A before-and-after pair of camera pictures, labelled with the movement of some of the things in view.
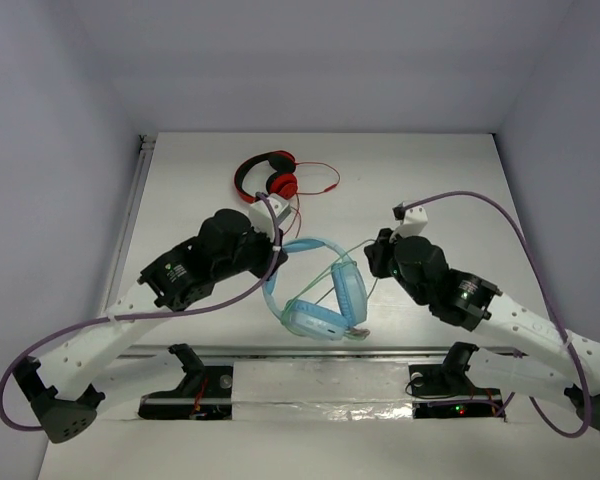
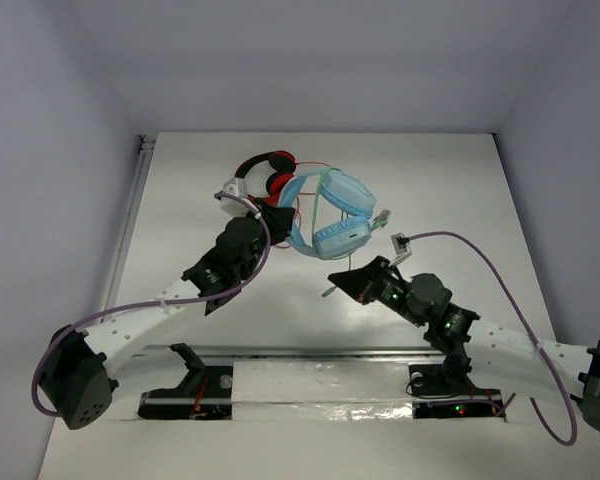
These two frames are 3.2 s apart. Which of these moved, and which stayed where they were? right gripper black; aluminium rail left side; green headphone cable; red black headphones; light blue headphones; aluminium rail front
Moved: green headphone cable; right gripper black; light blue headphones
Stayed: aluminium rail front; aluminium rail left side; red black headphones
